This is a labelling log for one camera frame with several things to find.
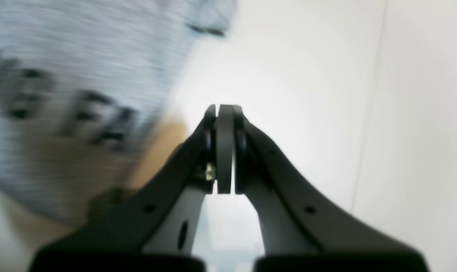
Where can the grey T-shirt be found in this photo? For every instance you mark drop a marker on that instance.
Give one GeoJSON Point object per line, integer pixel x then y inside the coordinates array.
{"type": "Point", "coordinates": [82, 85]}

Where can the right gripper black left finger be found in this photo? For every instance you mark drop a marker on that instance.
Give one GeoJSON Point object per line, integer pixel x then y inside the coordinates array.
{"type": "Point", "coordinates": [163, 216]}

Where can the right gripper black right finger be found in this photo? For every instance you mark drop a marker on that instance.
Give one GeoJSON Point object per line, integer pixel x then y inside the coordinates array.
{"type": "Point", "coordinates": [294, 216]}

